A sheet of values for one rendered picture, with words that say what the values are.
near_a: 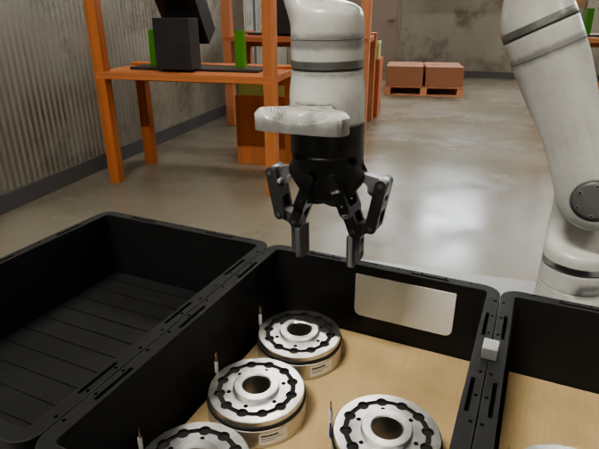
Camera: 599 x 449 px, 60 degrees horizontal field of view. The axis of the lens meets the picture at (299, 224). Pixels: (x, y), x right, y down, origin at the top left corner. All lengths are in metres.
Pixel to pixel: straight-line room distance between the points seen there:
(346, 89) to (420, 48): 10.21
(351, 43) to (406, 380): 0.38
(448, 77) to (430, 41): 2.55
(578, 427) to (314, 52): 0.46
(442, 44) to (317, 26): 10.19
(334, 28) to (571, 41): 0.34
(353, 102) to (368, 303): 0.28
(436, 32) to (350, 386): 10.18
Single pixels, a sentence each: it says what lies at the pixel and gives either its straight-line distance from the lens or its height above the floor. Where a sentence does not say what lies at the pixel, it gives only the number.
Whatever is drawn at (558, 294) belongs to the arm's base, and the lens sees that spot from 0.82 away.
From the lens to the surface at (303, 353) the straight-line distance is 0.61.
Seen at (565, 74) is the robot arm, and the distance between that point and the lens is 0.73.
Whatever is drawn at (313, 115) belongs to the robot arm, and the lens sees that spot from 0.46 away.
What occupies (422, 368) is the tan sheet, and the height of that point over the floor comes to 0.83.
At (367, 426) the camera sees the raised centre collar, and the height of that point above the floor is 0.87.
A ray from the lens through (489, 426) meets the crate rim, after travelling 0.45.
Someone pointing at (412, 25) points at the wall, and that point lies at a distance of 10.69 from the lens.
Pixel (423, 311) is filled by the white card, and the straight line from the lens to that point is 0.66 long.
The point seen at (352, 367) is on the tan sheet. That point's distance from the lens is 0.65.
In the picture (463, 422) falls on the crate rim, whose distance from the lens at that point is 0.45.
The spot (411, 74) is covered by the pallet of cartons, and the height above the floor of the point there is 0.31.
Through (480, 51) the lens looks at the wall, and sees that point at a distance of 10.67.
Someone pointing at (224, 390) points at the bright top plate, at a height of 0.86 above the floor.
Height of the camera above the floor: 1.23
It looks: 23 degrees down
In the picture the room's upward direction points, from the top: straight up
